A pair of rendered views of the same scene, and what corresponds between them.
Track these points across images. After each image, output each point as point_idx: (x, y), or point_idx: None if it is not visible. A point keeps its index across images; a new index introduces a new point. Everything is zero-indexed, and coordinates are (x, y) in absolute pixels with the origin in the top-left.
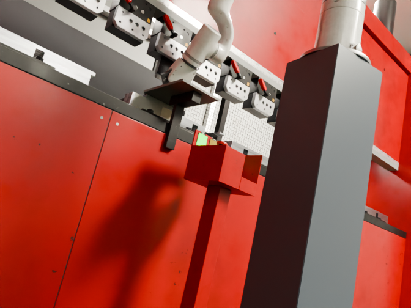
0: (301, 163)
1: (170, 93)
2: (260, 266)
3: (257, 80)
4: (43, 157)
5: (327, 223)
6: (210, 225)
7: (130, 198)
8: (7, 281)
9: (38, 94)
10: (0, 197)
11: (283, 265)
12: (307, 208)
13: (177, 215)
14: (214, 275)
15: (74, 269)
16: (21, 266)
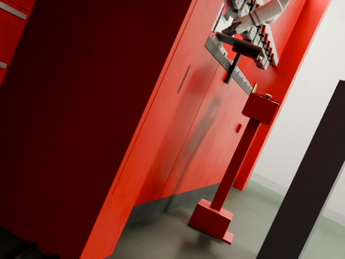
0: (338, 146)
1: (237, 42)
2: (300, 186)
3: None
4: (191, 100)
5: (338, 175)
6: (249, 143)
7: (204, 117)
8: (159, 174)
9: (203, 60)
10: (172, 129)
11: (315, 190)
12: (337, 169)
13: (212, 123)
14: (208, 153)
15: (176, 162)
16: (165, 165)
